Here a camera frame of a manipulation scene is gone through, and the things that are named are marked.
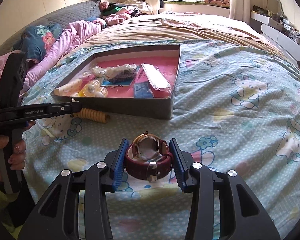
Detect blue small box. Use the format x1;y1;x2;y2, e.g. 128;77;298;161
133;81;154;99

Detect dark floral pillow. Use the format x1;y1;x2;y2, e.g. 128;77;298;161
13;23;63;63

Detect grey quilted headboard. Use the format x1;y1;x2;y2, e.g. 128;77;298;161
0;0;101;56

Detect pearl hair clip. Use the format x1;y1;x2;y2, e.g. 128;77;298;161
84;80;108;98

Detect tan spiral hair tie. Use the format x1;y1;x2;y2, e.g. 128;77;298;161
73;107;111;124

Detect cream curtain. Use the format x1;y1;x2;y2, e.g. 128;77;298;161
229;0;251;24

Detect bagged red ball earrings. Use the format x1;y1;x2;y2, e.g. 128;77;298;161
141;63;171;90

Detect white long low cabinet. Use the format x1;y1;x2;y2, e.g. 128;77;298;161
250;12;300;69

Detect clothes pile on bed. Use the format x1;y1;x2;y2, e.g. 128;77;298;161
99;0;154;26

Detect bagged dark beaded jewelry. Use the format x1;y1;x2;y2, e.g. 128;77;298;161
105;64;139;83

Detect bagged white lace accessory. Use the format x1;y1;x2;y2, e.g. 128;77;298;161
90;66;107;78

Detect bagged yellow hoop earrings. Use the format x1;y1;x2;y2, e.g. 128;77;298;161
78;74;95;97

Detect dark cardboard tray box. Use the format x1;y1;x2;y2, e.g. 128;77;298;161
51;45;180;120

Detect pink quilt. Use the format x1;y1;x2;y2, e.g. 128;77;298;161
0;18;106;94

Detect maroon strap wristwatch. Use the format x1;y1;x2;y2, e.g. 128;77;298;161
125;132;174;183

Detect cream hair claw clip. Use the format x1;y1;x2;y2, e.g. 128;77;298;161
53;79;83;96

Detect tan bed cover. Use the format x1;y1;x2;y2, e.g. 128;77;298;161
79;14;283;56

